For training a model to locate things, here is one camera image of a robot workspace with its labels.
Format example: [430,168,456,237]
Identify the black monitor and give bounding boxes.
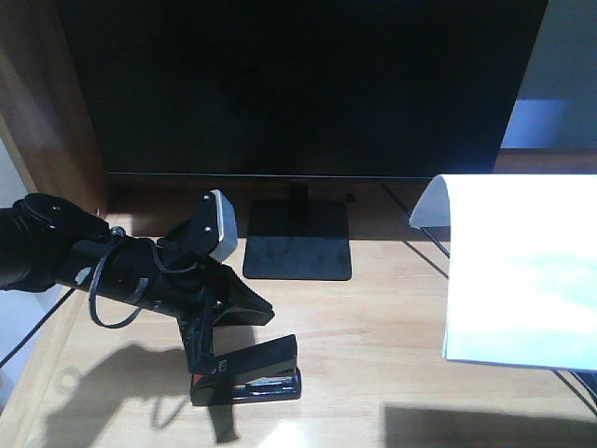
[58,1,547,281]

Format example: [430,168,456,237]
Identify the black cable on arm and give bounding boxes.
[87,226,197,329]

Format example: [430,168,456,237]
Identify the white paper sheets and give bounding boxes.
[410,175,596,371]

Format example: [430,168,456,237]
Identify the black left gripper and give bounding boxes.
[55,227,274,373]

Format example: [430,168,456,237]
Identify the black stapler orange label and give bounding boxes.
[189,335,302,407]

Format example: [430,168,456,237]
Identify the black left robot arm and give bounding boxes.
[1,189,274,374]

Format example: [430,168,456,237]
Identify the wooden desk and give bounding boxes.
[0,0,597,448]

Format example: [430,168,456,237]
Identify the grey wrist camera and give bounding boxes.
[190,189,238,263]

